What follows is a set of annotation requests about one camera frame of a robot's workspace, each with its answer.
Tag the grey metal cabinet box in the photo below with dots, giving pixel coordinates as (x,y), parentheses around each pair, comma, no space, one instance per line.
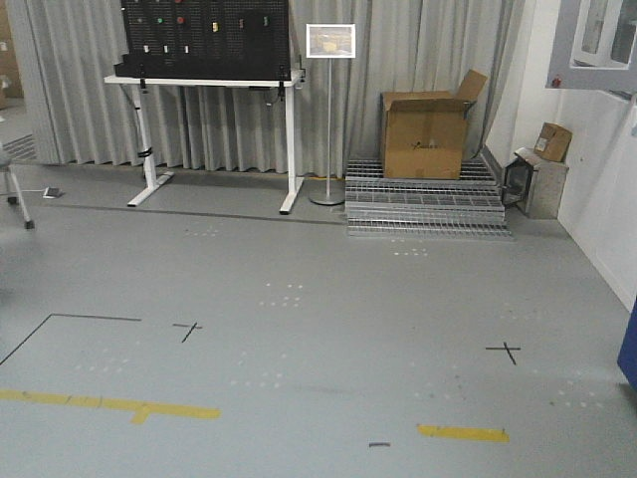
(533,184)

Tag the sign stand with picture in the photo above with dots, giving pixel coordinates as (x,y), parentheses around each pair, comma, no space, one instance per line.
(330,41)

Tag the grey foot pedal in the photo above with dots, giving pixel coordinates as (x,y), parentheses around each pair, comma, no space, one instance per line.
(52,193)

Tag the stack of metal gratings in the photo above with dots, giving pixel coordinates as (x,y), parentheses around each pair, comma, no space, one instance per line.
(469,207)

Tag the grey curtain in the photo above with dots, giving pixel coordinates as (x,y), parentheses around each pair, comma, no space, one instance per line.
(65,50)

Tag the small cardboard box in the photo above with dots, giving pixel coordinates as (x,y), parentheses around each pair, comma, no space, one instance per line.
(552,142)

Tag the blue cabinet corner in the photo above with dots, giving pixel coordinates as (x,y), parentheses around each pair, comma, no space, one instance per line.
(628,351)

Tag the window frame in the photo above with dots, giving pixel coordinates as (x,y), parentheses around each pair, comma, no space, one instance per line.
(605,34)

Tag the black pegboard panel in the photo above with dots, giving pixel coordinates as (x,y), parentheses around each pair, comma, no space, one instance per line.
(209,40)

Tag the large cardboard box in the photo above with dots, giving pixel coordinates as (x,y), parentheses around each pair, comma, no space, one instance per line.
(423,134)

